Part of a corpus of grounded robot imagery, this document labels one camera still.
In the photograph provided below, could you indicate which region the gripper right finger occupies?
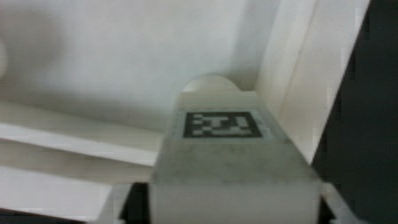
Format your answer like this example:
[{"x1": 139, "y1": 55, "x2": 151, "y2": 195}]
[{"x1": 318, "y1": 183, "x2": 375, "y2": 224}]

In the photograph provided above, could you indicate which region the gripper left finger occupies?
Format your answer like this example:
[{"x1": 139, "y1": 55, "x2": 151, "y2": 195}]
[{"x1": 96, "y1": 182, "x2": 153, "y2": 224}]

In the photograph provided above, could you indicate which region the white leg with tag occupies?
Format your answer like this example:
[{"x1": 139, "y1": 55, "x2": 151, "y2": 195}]
[{"x1": 150, "y1": 75, "x2": 322, "y2": 224}]

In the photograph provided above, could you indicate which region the white square tabletop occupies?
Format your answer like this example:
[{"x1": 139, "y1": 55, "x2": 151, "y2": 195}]
[{"x1": 0, "y1": 0, "x2": 320, "y2": 165}]

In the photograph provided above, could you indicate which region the white U-shaped fence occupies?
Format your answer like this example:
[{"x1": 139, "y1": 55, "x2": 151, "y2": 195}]
[{"x1": 0, "y1": 0, "x2": 370, "y2": 224}]

